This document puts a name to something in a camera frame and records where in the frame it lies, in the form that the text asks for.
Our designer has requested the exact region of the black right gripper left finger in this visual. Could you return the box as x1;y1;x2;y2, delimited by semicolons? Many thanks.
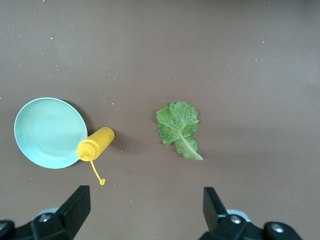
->
17;185;92;240

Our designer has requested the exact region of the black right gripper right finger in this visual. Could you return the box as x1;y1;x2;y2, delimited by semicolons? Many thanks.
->
199;186;266;240

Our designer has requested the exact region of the yellow mustard squeeze bottle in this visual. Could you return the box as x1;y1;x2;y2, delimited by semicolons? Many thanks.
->
76;126;116;186

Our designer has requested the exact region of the green lettuce leaf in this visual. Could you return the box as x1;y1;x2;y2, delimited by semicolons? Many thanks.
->
156;101;204;161

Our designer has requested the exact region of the light green plate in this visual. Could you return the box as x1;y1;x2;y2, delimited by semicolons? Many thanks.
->
13;97;89;170

